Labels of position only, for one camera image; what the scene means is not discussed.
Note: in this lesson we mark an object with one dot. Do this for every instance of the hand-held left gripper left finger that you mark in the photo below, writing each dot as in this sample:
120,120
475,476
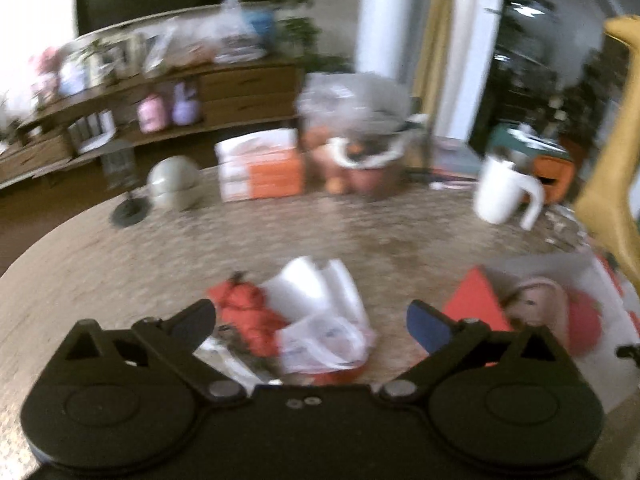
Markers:
192,327

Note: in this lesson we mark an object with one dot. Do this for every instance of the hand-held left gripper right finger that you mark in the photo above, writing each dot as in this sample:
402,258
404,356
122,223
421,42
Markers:
430,327

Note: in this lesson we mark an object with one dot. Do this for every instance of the red book with doll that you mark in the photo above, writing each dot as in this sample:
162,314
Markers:
475,300

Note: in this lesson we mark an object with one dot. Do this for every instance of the red cloth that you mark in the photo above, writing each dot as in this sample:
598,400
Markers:
245,310

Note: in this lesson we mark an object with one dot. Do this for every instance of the clear printed plastic packet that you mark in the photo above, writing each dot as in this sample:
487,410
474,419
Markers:
325,342

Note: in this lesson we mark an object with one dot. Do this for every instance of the white tissue paper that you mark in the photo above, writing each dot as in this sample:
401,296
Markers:
320,290

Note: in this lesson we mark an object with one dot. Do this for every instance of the grey round container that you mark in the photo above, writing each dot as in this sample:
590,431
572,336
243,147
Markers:
175,185

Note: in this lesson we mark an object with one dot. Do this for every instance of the stack of colourful books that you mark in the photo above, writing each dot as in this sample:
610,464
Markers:
455,165

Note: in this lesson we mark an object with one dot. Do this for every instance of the orange white tissue pack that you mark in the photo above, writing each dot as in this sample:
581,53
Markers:
265,170

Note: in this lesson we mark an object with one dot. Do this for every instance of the grey phone stand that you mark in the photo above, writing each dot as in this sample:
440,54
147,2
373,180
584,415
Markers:
120,165

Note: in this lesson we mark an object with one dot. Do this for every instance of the plastic bag of fruit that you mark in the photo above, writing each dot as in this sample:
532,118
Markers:
360,125

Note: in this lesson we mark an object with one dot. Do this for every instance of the pink small bag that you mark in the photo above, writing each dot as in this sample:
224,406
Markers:
151,114

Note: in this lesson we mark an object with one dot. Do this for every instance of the purple small bag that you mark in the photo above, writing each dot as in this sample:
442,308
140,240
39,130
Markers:
185,105

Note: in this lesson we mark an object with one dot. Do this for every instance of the wooden television cabinet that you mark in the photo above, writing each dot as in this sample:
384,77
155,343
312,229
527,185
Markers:
240,95

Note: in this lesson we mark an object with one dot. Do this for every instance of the yellow giraffe figure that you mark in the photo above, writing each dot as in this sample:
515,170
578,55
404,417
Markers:
617,160

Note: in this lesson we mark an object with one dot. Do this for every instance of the pink teddy bear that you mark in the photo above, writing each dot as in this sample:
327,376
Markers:
45,75

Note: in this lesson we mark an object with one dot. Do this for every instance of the yellow curtain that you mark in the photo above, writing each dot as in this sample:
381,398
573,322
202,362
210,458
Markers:
440,35

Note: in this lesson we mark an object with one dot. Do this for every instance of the clear plastic bag of snacks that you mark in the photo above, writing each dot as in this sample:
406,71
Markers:
235,30

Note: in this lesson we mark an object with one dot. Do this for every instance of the white standing air conditioner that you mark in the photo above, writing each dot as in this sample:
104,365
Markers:
385,20

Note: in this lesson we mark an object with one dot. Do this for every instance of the tall potted tree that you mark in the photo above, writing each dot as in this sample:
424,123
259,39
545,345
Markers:
295,20

